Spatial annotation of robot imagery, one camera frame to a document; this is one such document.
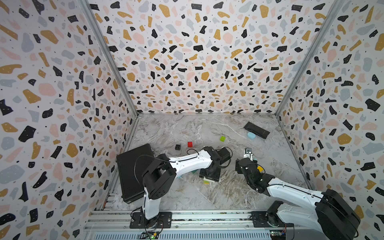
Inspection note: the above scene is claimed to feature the black case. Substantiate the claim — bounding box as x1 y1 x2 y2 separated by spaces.
117 144 154 204

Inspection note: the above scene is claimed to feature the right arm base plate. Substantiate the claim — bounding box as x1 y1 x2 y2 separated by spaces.
249 211 294 228

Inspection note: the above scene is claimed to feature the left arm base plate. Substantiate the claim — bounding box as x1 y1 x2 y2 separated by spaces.
130 212 173 229

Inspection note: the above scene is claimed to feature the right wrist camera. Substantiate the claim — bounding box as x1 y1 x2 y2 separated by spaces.
244 148 253 161

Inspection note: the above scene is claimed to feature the black flat pouch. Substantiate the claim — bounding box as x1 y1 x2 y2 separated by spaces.
244 122 270 139

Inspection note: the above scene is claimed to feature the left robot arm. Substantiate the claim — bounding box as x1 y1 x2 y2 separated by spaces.
142 147 233 221

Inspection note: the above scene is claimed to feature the aluminium front rail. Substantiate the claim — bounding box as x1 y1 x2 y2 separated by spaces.
82 209 341 240

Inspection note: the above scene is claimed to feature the light blue round object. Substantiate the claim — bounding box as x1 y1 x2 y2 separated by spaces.
247 132 256 139

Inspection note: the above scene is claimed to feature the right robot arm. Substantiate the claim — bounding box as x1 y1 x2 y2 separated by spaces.
236 158 361 240

